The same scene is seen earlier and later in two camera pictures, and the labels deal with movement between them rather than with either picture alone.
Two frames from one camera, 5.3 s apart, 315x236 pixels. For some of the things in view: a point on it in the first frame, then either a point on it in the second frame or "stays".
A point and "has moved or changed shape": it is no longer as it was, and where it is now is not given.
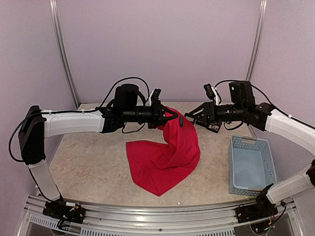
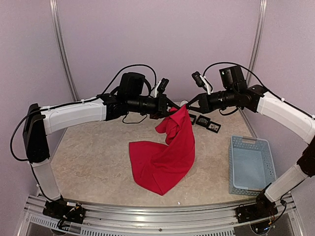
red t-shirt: (157, 166) has moved or changed shape
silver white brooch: (215, 127) stays
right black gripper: (211, 105) -> (205, 105)
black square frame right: (213, 127) stays
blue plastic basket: (251, 167) stays
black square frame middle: (203, 122) stays
